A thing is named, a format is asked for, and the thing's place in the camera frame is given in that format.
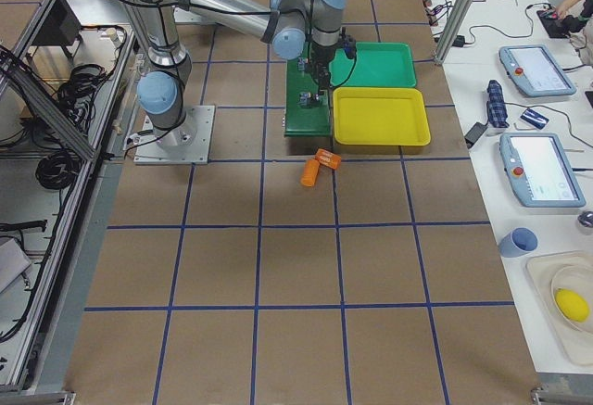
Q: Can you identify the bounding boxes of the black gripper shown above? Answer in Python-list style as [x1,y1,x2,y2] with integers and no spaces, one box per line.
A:
[309,43,334,99]

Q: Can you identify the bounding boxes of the orange cylinder marked 4680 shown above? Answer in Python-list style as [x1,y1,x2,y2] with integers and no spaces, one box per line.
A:
[315,148,342,170]

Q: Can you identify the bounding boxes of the plain orange cylinder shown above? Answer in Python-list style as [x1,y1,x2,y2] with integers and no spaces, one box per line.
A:
[300,158,320,187]

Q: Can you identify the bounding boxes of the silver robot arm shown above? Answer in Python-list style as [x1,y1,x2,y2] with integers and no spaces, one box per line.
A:
[117,0,356,137]

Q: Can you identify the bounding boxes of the green conveyor belt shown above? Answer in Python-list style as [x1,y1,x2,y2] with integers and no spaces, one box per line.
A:
[284,59,332,137]

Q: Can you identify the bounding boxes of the yellow plastic tray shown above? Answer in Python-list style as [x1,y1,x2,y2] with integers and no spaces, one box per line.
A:
[333,87,432,153]

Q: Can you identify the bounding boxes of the green plastic tray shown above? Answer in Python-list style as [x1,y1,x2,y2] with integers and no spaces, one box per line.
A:
[330,42,417,88]

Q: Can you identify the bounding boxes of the black power adapter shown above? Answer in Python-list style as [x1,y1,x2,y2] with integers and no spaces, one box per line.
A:
[464,122,487,149]

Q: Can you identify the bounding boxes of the blue plaid folded umbrella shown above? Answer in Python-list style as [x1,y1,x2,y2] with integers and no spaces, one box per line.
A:
[486,80,509,136]

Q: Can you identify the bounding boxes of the far blue teach pendant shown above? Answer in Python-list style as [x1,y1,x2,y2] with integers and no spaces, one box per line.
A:
[498,44,576,97]

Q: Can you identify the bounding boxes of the blue teach pendant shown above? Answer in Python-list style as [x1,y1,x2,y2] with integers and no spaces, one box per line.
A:
[498,44,576,97]
[498,133,586,208]

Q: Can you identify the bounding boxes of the small blue box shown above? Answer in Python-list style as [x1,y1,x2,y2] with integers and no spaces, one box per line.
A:
[520,108,549,130]

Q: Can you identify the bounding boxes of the near blue teach pendant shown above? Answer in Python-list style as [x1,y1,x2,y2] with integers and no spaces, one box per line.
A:
[498,133,586,208]

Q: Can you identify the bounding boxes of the blue plastic cup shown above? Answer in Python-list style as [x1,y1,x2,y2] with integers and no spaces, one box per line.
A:
[498,227,538,258]

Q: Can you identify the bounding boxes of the beige tray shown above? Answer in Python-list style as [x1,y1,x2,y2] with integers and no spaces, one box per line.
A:
[526,251,592,366]

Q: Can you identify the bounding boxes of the white bowl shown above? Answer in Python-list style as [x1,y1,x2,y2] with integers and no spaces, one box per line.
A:
[551,265,592,335]

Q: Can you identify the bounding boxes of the yellow lemon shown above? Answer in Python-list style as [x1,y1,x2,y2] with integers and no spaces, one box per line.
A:
[554,288,590,323]

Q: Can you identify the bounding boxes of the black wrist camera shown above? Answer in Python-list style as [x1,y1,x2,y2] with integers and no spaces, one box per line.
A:
[338,33,357,60]

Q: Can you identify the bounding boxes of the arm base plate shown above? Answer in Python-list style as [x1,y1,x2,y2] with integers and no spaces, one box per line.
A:
[132,105,215,165]

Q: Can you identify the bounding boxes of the aluminium frame post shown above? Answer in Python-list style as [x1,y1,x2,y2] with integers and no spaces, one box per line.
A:
[434,0,473,66]

